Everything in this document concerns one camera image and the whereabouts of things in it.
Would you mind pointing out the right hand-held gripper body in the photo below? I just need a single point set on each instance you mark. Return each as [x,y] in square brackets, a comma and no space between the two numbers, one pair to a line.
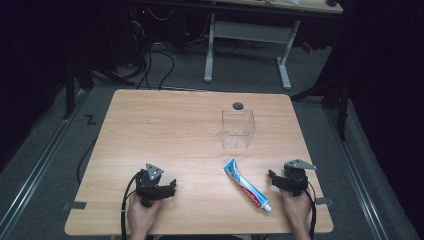
[296,178]

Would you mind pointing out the person's left hand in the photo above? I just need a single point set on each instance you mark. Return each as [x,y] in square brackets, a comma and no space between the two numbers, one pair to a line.
[141,215]

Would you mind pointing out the clear plastic container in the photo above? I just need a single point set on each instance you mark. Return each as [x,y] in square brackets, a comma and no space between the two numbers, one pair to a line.
[238,130]

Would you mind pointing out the black metal stand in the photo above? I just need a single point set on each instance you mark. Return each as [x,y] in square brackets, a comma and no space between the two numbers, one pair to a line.
[341,100]
[70,90]

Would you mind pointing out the metal floor rail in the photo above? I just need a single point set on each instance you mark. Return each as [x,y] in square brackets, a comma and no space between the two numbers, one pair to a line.
[356,180]
[40,166]

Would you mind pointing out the black zigzag floor tape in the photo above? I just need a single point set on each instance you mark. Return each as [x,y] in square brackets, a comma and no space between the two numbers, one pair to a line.
[90,119]

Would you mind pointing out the person's right hand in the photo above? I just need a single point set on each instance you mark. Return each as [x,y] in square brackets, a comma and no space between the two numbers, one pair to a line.
[296,210]

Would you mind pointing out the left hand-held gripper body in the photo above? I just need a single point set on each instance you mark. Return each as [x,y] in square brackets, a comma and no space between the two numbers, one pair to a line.
[150,190]

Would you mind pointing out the blue white toothpaste tube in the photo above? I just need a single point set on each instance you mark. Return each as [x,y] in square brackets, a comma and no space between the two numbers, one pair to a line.
[245,185]

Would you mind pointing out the grey tape piece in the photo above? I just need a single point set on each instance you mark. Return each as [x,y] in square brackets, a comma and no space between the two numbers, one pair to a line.
[76,205]
[324,201]

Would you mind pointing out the white-framed wooden desk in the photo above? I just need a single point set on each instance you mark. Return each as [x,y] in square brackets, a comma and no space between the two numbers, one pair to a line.
[253,31]

